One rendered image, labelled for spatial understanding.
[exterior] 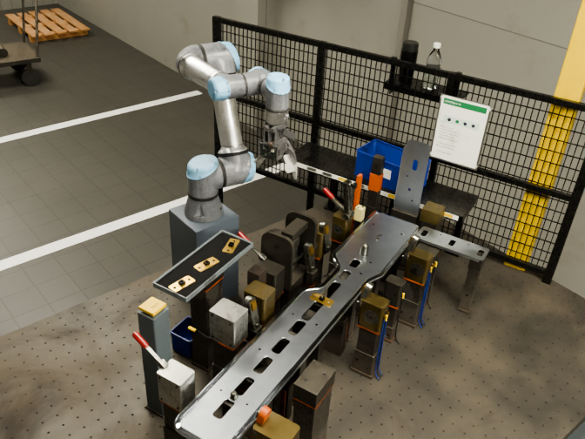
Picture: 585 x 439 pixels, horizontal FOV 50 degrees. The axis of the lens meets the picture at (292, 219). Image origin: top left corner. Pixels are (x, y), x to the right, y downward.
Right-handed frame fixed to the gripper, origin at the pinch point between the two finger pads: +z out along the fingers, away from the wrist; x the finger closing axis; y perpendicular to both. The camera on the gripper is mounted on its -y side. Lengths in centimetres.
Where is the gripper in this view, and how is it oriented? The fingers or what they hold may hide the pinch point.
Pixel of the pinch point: (277, 172)
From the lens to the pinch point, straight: 214.9
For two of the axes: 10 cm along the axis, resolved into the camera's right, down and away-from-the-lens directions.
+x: 8.8, 3.0, -3.7
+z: -0.5, 8.4, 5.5
